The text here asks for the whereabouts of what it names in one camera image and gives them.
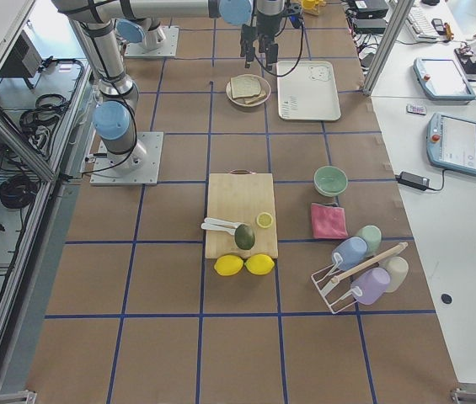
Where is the white wire cup rack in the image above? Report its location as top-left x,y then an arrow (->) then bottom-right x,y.
311,242 -> 408,315

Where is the far teach pendant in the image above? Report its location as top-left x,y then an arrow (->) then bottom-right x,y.
413,58 -> 476,102

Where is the near teach pendant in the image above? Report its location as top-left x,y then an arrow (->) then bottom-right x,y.
425,113 -> 476,177

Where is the whole lemon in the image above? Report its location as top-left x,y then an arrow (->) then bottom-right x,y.
244,254 -> 275,276
214,254 -> 243,276

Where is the right whole lemon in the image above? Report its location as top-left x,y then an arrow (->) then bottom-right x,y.
244,254 -> 275,276

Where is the white plastic fork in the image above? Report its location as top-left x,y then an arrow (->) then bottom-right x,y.
203,217 -> 242,228

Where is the left whole lemon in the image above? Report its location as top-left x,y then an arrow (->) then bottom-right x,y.
214,254 -> 243,276

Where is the bread slice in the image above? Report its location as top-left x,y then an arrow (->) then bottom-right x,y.
230,75 -> 262,99
243,93 -> 267,105

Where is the white plastic spoon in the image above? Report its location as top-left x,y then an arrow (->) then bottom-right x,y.
201,222 -> 236,235

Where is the cream bear tray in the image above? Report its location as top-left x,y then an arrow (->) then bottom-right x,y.
276,61 -> 341,121

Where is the green cup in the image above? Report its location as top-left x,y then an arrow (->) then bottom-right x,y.
355,225 -> 382,257

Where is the blue cup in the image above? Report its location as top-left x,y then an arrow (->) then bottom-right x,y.
331,237 -> 367,271

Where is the cream round plate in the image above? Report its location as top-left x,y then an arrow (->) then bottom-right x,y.
226,74 -> 271,108

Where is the wooden cutting board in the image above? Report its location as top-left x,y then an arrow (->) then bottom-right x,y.
205,173 -> 278,259

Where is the lemon half slice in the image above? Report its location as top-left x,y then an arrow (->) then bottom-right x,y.
255,212 -> 275,229

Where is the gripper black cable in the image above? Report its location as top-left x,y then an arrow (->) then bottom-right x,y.
254,8 -> 306,78

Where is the cream cup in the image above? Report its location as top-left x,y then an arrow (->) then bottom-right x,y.
379,256 -> 409,293

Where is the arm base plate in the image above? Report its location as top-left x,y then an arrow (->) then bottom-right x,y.
89,132 -> 163,186
125,25 -> 179,59

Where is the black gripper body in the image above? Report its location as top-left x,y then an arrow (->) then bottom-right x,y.
240,24 -> 279,59

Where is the teach pendant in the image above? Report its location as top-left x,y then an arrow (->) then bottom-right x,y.
425,113 -> 476,177
413,58 -> 476,102

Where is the pink cloth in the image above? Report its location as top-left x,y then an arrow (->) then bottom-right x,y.
311,203 -> 348,240

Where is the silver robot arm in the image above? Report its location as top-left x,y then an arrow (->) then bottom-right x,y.
53,1 -> 292,98

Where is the avocado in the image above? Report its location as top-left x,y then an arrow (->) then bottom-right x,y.
233,224 -> 255,251

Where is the bread slice on plate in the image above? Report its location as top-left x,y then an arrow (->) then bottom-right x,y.
243,93 -> 267,105

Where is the black power adapter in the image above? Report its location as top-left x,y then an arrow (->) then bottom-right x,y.
395,171 -> 430,191

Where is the purple cup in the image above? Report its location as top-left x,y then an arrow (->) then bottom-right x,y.
350,267 -> 391,305

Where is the green bowl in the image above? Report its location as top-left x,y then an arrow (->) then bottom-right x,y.
313,166 -> 348,197

